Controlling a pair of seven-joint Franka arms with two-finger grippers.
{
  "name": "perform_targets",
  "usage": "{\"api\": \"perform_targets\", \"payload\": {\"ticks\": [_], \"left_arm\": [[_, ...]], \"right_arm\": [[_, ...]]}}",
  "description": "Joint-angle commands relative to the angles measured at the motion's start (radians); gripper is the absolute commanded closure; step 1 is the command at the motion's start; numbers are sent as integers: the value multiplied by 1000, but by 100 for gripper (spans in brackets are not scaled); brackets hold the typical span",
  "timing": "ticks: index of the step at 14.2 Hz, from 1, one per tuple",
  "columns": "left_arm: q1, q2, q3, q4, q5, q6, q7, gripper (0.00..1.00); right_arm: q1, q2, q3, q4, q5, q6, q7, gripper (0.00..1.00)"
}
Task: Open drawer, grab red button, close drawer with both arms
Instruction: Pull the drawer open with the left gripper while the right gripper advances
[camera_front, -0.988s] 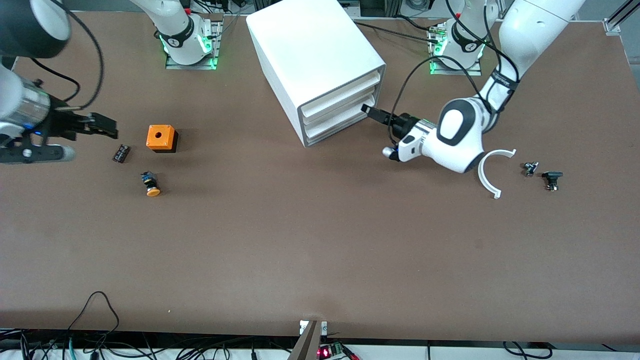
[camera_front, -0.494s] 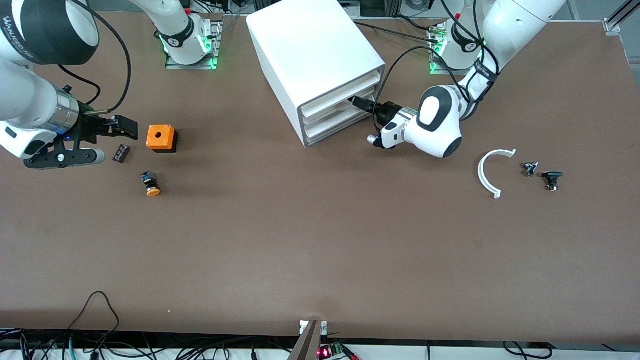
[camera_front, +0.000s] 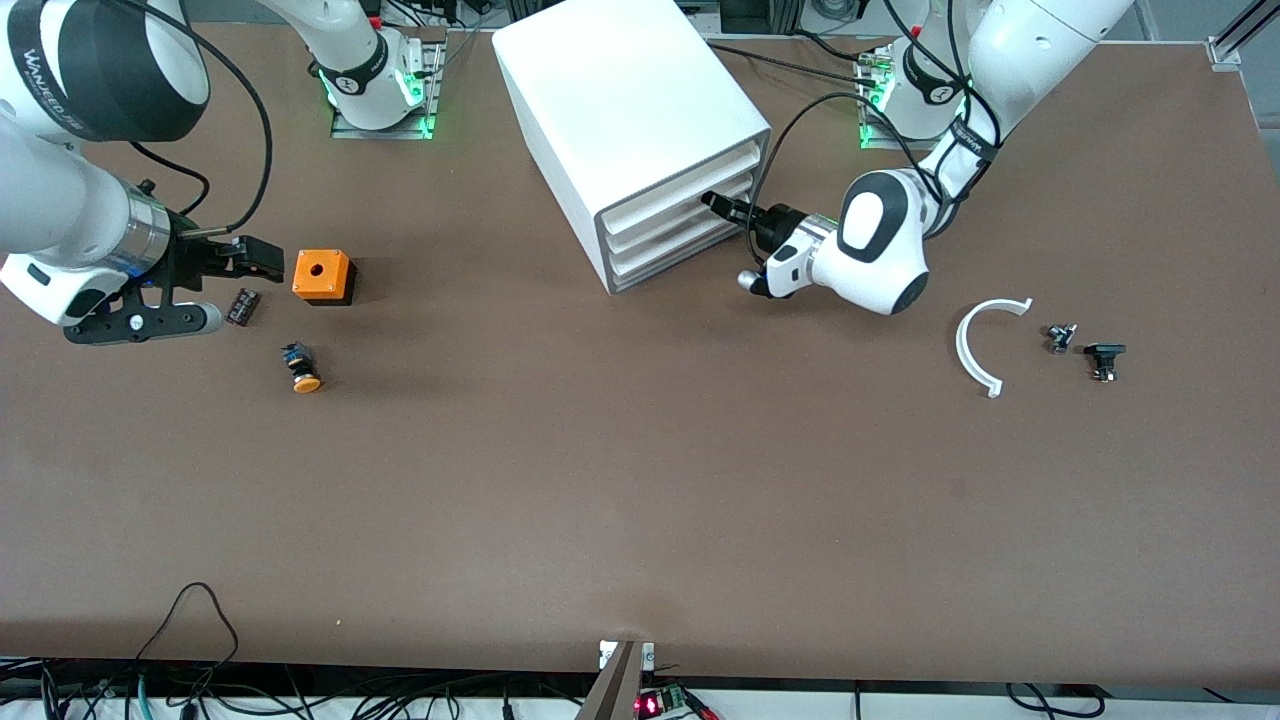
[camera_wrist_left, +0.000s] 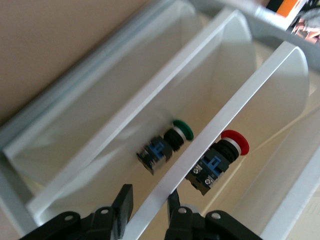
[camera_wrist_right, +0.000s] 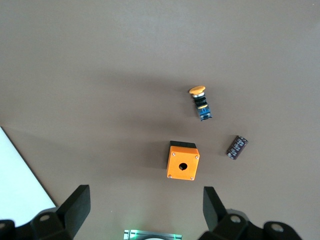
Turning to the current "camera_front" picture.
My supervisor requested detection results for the dark equipment box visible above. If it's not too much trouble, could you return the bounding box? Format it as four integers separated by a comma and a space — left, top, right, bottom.
718, 0, 807, 37

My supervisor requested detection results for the white drawer cabinet housing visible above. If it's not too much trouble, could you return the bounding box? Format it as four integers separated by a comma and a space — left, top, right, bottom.
492, 0, 773, 296

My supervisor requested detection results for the yellow mushroom push button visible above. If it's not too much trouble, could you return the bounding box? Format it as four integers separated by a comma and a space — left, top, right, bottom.
280, 342, 323, 394

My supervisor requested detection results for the black cable on table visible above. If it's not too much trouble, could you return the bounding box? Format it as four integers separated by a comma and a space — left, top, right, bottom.
700, 40, 879, 89

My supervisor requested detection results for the black floor cable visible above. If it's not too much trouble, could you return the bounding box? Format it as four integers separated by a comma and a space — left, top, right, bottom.
1005, 682, 1103, 720

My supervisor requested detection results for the white plastic drawer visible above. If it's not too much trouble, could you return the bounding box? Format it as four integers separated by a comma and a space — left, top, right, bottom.
610, 195, 751, 294
600, 135, 771, 246
605, 165, 766, 271

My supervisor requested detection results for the orange button enclosure box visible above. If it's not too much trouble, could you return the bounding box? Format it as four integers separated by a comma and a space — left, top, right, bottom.
292, 249, 358, 307

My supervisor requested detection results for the white curved plastic arc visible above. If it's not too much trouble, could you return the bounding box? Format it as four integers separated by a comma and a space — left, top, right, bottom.
955, 298, 1034, 399

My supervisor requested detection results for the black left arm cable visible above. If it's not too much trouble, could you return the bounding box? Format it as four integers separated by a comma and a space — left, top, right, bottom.
750, 92, 1001, 216

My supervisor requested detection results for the circuit board with red light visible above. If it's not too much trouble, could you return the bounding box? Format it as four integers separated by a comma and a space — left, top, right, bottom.
635, 684, 716, 720

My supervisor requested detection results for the aluminium frame corner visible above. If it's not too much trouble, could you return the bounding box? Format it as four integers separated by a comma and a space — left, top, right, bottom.
1205, 0, 1280, 67

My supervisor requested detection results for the aluminium profile bracket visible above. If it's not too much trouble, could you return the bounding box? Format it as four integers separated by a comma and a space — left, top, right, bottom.
575, 640, 657, 720

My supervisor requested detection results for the black looped cable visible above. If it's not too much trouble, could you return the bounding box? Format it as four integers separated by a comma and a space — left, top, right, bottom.
135, 582, 240, 669

